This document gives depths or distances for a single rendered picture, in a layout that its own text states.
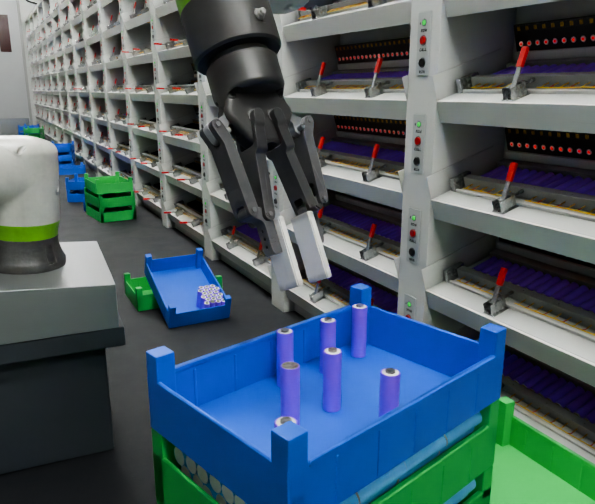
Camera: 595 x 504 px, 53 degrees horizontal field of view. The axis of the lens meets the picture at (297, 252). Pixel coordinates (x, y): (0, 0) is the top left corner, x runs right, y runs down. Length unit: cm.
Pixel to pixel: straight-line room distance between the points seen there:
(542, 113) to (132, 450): 100
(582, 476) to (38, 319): 91
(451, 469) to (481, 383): 9
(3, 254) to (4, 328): 15
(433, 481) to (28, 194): 88
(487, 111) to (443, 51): 18
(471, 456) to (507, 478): 32
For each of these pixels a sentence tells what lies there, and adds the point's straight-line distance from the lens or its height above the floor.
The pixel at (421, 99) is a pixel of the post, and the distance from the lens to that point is 130.
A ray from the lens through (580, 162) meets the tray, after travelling 125.
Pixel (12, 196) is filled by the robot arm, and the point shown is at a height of 53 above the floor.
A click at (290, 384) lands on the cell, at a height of 45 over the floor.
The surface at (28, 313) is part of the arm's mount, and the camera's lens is 116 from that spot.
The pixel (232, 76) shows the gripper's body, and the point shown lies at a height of 73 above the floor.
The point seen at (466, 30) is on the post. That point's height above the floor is 83.
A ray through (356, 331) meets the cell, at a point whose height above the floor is 44.
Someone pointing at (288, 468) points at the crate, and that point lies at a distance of 45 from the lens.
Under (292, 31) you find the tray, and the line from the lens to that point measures 181.
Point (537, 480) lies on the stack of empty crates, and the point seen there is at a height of 16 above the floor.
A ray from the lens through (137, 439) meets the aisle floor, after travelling 136.
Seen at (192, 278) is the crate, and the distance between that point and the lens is 210.
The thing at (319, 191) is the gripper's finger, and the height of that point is 61.
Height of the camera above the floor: 71
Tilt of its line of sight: 15 degrees down
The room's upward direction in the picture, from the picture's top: straight up
